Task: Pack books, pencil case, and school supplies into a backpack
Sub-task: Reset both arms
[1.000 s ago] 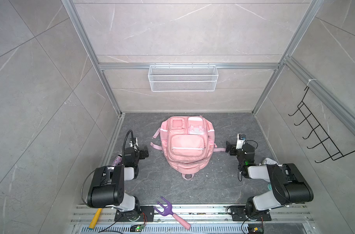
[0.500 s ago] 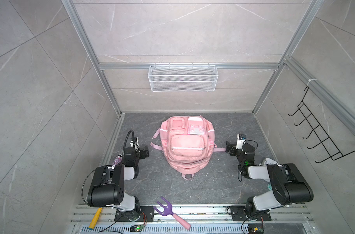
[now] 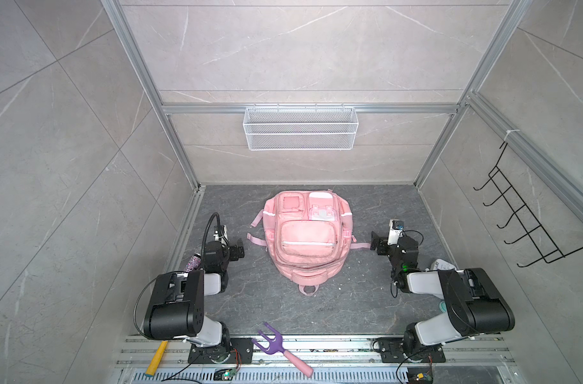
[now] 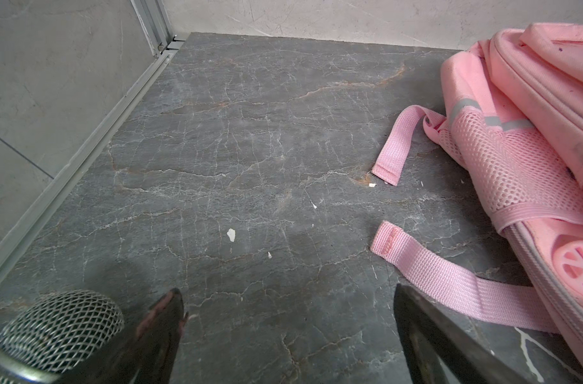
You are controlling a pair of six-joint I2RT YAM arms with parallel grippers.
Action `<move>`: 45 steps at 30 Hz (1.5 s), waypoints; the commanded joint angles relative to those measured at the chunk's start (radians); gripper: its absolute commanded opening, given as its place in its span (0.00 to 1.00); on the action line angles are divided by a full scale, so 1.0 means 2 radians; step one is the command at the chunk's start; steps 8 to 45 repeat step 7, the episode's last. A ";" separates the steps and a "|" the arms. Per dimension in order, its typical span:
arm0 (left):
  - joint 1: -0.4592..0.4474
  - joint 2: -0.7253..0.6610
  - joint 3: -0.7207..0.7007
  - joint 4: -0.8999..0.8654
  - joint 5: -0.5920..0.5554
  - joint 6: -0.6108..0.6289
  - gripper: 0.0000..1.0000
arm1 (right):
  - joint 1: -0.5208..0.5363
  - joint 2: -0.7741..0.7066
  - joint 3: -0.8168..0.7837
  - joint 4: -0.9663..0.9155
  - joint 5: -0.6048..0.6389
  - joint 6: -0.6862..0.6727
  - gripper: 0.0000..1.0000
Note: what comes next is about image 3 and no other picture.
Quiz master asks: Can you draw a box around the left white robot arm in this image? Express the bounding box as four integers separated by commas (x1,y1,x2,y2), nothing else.
133,226,244,354

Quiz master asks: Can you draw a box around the black wire hook rack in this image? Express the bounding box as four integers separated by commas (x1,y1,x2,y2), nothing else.
473,142,583,268

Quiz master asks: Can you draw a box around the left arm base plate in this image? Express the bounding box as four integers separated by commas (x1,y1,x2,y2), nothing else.
187,338,255,365

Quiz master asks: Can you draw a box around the pink school backpack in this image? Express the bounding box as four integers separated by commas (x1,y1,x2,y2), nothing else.
247,190,371,296

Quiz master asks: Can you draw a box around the purple glitter microphone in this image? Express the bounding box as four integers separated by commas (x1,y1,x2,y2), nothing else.
185,254,202,273

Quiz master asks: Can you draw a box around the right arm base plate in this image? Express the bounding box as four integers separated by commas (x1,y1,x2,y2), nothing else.
371,337,446,363

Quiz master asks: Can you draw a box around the purple toy garden fork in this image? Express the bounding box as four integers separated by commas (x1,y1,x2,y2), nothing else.
251,322,314,379

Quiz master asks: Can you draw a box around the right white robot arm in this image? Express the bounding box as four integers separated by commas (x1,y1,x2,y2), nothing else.
370,219,515,355

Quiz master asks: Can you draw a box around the small green circuit board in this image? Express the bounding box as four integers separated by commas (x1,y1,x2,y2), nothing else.
212,368,238,382

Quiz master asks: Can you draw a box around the yellow toy shovel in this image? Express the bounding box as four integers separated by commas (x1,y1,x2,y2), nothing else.
145,341,169,377

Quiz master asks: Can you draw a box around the white wire mesh basket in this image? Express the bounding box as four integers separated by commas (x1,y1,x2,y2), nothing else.
243,107,360,151

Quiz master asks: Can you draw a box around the white power strip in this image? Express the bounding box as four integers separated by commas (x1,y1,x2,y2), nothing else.
430,259,456,270

